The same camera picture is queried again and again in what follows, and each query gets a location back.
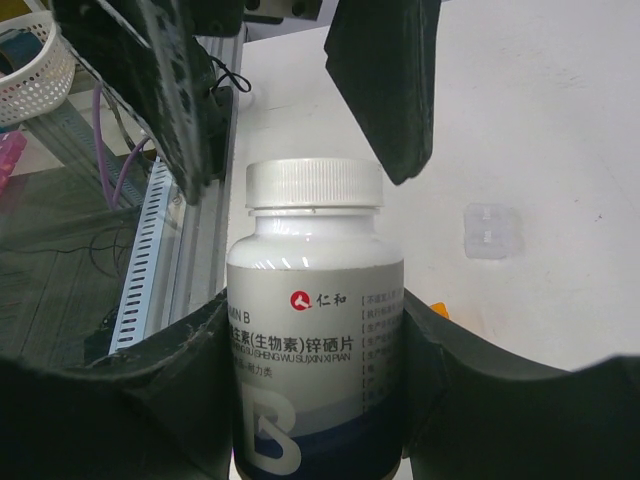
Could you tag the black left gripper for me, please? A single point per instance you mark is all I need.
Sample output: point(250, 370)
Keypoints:
point(381, 56)

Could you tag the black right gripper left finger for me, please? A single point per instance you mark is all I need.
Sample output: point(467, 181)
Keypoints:
point(160, 409)

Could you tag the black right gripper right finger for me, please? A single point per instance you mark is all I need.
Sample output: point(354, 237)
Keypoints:
point(476, 411)

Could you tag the orange pill organizer box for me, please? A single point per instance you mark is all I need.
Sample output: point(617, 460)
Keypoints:
point(441, 309)

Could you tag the white cap pill bottle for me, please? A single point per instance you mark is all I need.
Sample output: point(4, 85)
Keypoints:
point(315, 309)

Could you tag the white perforated plastic basket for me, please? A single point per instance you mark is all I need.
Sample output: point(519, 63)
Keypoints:
point(43, 84)

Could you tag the pink pill organizer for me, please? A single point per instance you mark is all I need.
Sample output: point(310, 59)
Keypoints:
point(11, 148)

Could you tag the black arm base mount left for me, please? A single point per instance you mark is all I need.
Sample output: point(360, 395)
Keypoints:
point(214, 103)

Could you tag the grey slotted cable duct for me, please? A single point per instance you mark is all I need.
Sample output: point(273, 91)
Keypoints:
point(132, 316)

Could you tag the aluminium frame rail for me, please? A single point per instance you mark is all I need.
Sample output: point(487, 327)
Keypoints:
point(186, 244)

